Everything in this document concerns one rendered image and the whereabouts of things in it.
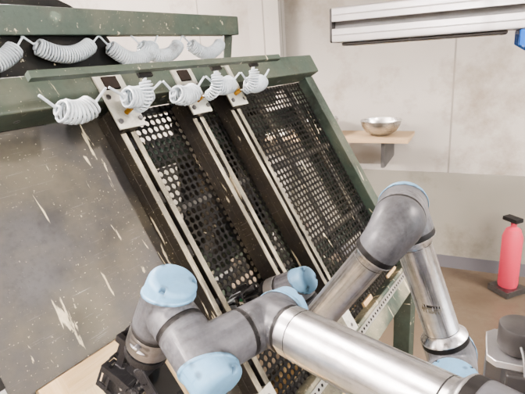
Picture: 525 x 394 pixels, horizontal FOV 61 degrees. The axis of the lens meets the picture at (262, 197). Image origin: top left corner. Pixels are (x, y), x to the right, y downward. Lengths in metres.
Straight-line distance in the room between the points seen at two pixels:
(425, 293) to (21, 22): 1.59
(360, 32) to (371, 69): 3.55
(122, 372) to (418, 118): 3.65
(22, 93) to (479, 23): 1.06
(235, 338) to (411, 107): 3.65
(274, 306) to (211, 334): 0.10
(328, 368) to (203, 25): 2.14
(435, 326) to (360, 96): 3.22
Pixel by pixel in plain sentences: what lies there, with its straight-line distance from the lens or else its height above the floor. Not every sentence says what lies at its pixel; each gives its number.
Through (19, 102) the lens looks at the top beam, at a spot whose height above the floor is 1.90.
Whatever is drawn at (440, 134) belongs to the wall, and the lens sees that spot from 4.17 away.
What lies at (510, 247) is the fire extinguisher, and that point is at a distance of 4.03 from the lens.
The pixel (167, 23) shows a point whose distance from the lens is 2.33.
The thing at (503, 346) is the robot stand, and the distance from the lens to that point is 0.78.
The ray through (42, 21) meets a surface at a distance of 1.94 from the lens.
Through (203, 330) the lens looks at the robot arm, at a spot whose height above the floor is 1.62.
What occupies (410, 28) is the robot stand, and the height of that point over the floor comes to 1.99.
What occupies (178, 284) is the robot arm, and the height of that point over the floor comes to 1.67.
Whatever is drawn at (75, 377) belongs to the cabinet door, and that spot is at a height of 1.29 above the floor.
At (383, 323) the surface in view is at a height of 0.82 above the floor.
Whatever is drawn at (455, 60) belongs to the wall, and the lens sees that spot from 4.10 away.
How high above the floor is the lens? 1.97
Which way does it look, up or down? 17 degrees down
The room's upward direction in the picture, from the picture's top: 4 degrees counter-clockwise
